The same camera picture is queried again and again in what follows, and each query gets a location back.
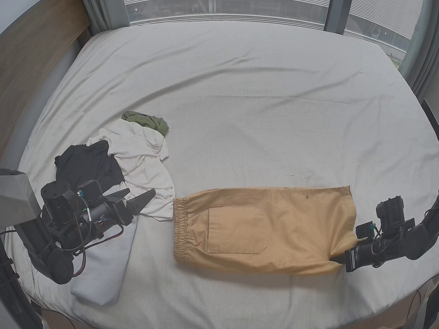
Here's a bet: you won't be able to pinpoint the pale blue garment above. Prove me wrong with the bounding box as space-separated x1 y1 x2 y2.
70 187 139 308

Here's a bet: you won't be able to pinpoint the grey-green curtain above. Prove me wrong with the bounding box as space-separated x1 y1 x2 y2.
75 0 131 35
398 0 439 97

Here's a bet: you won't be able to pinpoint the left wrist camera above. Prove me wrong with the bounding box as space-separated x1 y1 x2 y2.
77 180 103 201

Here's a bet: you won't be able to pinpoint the tan shorts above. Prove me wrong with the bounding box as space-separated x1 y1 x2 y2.
172 185 358 276

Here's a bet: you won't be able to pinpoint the black cable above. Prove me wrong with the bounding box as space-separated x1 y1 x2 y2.
412 276 439 329

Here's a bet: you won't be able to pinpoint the cream garment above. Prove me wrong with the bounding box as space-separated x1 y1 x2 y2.
86 119 176 223

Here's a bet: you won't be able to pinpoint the olive green garment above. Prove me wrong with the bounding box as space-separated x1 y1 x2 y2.
122 111 169 137

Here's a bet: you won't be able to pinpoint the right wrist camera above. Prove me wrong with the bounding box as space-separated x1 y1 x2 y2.
355 221 378 241

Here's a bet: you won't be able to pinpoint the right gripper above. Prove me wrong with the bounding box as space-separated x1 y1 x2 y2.
345 243 377 273

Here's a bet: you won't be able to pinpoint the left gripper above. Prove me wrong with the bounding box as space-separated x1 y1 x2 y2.
88 188 156 226

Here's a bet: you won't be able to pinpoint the black garment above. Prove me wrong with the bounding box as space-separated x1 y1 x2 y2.
55 141 125 193

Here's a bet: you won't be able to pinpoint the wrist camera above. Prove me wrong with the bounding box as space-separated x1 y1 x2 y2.
355 221 378 241
77 180 103 201

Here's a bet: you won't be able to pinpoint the bed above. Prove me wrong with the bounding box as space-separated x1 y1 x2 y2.
0 0 439 326

